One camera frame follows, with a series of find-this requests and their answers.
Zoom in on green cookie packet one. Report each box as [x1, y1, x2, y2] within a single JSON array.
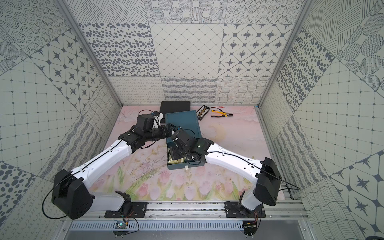
[[168, 158, 186, 165]]

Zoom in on teal drawer cabinet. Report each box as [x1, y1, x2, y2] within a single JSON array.
[[165, 110, 202, 138]]

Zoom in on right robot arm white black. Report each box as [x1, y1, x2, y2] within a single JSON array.
[[171, 129, 282, 211]]

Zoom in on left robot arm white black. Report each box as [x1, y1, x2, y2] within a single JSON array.
[[51, 114, 176, 220]]

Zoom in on black case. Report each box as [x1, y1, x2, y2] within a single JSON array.
[[160, 101, 191, 124]]

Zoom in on black bit tray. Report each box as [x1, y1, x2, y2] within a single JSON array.
[[196, 105, 210, 121]]

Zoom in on yellow handled pliers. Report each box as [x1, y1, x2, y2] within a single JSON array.
[[211, 110, 234, 118]]

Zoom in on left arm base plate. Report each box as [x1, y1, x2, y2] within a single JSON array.
[[104, 202, 148, 219]]

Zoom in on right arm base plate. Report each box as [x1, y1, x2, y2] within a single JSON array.
[[224, 201, 266, 218]]

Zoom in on aluminium rail frame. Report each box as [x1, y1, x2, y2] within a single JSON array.
[[59, 191, 310, 223]]

